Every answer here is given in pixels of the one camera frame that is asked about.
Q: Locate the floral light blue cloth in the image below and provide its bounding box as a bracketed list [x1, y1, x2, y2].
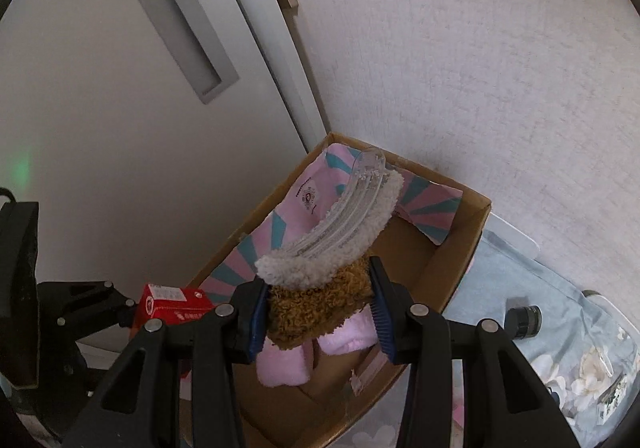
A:
[350, 228, 640, 448]

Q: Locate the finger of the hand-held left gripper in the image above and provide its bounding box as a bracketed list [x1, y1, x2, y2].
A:
[37, 280, 138, 345]

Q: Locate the brown cardboard box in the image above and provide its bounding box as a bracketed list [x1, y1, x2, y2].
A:
[179, 130, 493, 448]

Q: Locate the small black jar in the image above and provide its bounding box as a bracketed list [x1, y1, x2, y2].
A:
[505, 305, 542, 342]

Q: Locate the small printed packet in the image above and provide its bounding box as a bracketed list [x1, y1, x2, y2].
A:
[597, 372, 627, 425]

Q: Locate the white door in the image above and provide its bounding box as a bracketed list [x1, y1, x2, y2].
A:
[0, 0, 332, 354]

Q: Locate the pink teal striped bag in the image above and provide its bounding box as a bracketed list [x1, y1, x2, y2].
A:
[200, 144, 463, 305]

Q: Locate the fluffy brown white sock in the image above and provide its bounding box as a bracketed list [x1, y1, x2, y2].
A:
[255, 148, 407, 352]

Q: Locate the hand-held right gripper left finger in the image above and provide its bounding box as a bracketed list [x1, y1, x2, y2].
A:
[62, 277, 271, 448]

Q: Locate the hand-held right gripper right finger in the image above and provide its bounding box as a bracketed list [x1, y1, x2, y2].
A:
[367, 255, 581, 448]

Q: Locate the white tray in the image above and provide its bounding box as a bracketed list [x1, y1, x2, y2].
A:
[486, 212, 607, 303]

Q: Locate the pink plush cloth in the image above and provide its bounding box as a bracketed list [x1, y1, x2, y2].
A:
[257, 305, 379, 389]

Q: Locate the grey recessed door handle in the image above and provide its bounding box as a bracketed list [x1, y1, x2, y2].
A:
[113, 0, 241, 105]

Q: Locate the red carton box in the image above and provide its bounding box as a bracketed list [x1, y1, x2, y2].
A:
[131, 284, 211, 329]

